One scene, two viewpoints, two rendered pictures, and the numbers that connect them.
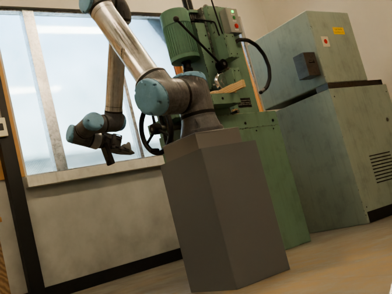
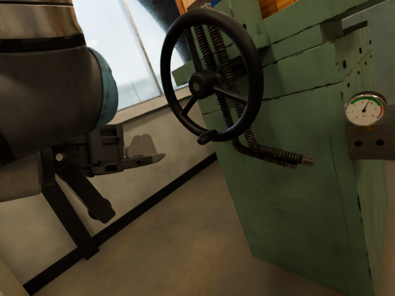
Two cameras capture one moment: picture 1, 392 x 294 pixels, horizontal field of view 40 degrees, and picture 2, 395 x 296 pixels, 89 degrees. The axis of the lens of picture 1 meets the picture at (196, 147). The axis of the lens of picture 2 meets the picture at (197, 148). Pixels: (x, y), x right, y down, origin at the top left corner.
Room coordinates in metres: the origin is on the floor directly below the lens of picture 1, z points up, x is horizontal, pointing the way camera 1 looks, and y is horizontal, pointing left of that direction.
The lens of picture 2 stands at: (2.38, 0.24, 0.80)
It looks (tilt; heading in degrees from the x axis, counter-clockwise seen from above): 15 degrees down; 2
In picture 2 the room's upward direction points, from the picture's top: 21 degrees counter-clockwise
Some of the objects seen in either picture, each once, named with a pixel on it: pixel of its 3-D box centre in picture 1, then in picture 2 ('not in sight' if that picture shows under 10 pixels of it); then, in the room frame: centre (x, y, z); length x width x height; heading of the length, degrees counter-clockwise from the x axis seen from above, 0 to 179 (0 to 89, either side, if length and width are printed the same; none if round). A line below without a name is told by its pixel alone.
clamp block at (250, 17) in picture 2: not in sight; (226, 31); (2.96, 0.08, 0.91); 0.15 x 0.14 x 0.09; 42
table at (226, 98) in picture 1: (185, 115); (247, 45); (3.02, 0.01, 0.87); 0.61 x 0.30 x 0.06; 42
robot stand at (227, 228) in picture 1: (223, 216); not in sight; (2.27, -0.04, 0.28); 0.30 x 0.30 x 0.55; 39
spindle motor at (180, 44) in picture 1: (179, 37); not in sight; (3.09, -0.07, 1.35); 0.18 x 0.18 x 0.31
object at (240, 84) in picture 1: (210, 100); not in sight; (3.00, -0.14, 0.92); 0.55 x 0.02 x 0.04; 42
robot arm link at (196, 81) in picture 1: (191, 94); not in sight; (2.26, -0.04, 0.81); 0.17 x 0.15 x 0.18; 136
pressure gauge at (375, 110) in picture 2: not in sight; (365, 112); (2.75, -0.08, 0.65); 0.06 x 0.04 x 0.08; 42
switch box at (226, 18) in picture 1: (230, 22); not in sight; (3.20, -0.40, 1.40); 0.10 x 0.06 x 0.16; 132
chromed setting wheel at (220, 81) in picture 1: (223, 81); not in sight; (3.08, -0.25, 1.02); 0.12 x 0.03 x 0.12; 132
